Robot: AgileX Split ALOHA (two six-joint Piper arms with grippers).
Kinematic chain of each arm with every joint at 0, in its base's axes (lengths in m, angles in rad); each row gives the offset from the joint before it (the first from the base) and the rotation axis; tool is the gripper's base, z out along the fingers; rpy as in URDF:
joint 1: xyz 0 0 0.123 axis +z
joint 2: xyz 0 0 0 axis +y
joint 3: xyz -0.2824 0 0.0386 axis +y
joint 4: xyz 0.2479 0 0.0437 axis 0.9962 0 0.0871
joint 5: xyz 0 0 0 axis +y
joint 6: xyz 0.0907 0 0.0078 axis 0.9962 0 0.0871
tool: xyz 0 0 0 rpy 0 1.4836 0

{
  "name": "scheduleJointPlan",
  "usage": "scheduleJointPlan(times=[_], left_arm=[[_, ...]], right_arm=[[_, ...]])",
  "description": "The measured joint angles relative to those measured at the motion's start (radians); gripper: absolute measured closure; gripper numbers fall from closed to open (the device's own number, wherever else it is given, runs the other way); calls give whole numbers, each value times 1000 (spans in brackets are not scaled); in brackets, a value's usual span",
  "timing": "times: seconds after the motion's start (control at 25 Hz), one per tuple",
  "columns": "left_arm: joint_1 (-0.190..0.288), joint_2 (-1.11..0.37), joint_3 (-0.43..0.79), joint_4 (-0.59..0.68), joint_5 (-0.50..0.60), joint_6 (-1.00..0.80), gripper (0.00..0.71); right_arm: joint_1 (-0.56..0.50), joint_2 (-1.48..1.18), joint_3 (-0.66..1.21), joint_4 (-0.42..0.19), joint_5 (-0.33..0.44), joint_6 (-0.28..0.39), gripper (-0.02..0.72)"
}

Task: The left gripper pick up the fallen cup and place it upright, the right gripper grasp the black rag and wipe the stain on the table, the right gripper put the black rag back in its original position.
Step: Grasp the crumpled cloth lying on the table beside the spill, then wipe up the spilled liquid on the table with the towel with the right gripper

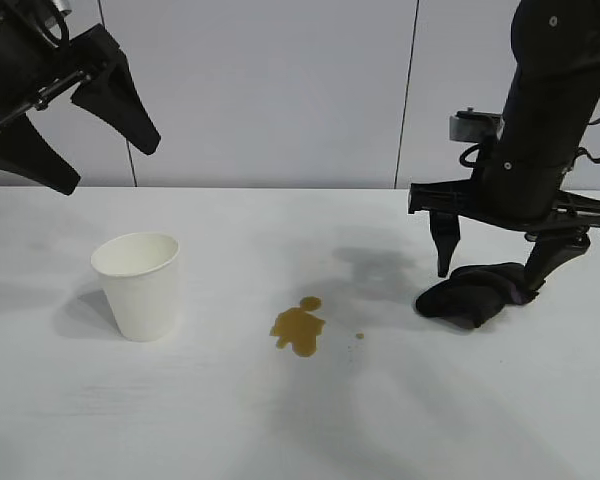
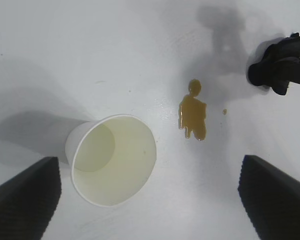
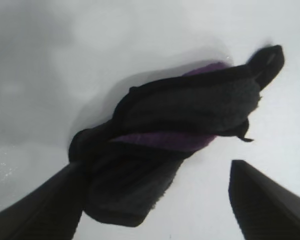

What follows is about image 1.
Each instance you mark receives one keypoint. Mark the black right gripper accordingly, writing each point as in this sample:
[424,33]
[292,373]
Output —
[520,195]

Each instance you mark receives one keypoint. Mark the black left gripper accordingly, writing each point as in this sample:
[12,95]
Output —
[10,70]

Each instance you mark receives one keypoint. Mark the black cloth with purple trim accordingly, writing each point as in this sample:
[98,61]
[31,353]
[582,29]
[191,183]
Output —
[470,300]

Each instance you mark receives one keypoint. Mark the white paper cup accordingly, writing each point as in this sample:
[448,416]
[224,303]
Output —
[140,290]

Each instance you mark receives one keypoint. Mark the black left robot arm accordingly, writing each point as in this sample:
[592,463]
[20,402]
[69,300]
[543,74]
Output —
[5,7]

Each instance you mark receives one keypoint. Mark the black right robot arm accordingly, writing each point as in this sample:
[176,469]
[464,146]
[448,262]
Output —
[545,100]

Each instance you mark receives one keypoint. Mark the brown liquid spill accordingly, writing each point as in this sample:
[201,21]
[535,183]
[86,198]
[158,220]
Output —
[300,330]

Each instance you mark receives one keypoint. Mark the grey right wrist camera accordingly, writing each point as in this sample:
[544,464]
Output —
[472,127]

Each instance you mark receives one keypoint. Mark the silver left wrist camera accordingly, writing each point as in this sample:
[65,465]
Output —
[60,4]

